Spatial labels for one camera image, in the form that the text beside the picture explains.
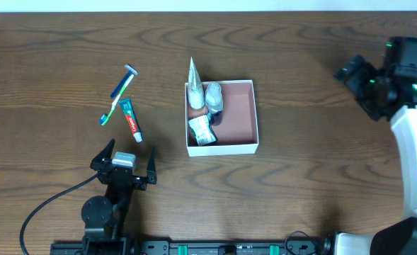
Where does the Colgate toothpaste tube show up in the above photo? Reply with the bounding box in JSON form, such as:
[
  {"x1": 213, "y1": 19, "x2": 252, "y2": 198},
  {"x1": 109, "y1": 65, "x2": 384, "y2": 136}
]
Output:
[{"x1": 119, "y1": 98, "x2": 143, "y2": 143}]

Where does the green white sachet packet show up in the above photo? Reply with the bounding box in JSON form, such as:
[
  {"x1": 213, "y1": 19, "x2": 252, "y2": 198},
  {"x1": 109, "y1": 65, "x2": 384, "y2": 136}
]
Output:
[{"x1": 188, "y1": 115, "x2": 217, "y2": 147}]

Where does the white cream tube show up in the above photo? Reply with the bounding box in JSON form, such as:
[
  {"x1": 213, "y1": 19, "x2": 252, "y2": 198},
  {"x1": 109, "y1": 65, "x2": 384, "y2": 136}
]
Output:
[{"x1": 187, "y1": 58, "x2": 205, "y2": 110}]

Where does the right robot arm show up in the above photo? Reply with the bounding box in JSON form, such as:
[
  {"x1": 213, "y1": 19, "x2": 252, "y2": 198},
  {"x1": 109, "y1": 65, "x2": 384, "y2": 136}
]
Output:
[{"x1": 142, "y1": 37, "x2": 417, "y2": 255}]

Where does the blue disposable razor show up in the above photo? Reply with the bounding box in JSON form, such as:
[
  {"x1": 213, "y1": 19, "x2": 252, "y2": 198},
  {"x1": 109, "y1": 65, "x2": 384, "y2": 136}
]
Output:
[{"x1": 110, "y1": 64, "x2": 138, "y2": 98}]

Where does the clear bottle blue liquid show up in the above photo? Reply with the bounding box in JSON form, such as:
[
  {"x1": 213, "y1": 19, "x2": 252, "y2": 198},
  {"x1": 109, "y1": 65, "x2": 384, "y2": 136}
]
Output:
[{"x1": 205, "y1": 83, "x2": 224, "y2": 126}]

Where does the white box pink interior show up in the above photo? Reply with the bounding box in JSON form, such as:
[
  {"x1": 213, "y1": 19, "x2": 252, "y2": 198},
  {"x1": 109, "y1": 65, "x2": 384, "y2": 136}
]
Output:
[{"x1": 185, "y1": 80, "x2": 259, "y2": 157}]

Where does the green white toothbrush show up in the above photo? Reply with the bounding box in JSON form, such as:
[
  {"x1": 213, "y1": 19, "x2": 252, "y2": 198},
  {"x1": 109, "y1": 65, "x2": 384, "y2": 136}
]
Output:
[{"x1": 99, "y1": 84, "x2": 129, "y2": 125}]

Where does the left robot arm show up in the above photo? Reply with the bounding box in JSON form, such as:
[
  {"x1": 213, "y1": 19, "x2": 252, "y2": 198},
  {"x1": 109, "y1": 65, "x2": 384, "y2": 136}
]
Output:
[{"x1": 81, "y1": 139, "x2": 157, "y2": 239}]

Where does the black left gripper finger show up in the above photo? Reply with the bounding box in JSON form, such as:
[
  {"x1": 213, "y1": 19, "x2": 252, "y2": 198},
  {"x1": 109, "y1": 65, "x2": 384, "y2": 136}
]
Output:
[
  {"x1": 90, "y1": 139, "x2": 115, "y2": 169},
  {"x1": 146, "y1": 148, "x2": 157, "y2": 184}
]

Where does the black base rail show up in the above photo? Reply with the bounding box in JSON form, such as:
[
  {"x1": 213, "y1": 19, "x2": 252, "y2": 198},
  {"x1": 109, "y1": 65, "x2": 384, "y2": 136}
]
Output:
[{"x1": 50, "y1": 233, "x2": 334, "y2": 255}]

